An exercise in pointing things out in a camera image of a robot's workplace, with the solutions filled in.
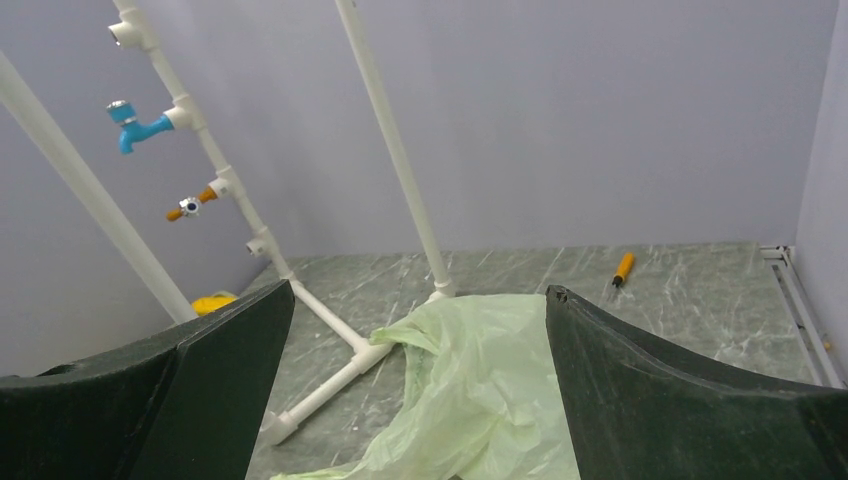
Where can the light green plastic bag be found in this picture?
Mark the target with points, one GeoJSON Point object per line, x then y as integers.
{"type": "Point", "coordinates": [481, 398]}

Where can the orange faucet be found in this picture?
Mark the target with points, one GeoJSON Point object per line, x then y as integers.
{"type": "Point", "coordinates": [190, 206]}

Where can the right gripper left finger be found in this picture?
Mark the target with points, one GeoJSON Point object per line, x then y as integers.
{"type": "Point", "coordinates": [185, 403]}

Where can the blue faucet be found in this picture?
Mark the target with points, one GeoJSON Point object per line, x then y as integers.
{"type": "Point", "coordinates": [124, 115]}

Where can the white PVC pipe frame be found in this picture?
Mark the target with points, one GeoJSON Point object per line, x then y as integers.
{"type": "Point", "coordinates": [135, 31]}

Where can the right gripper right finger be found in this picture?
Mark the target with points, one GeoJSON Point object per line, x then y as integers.
{"type": "Point", "coordinates": [641, 407]}

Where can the orange handle screwdriver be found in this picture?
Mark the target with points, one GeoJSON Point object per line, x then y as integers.
{"type": "Point", "coordinates": [623, 270]}

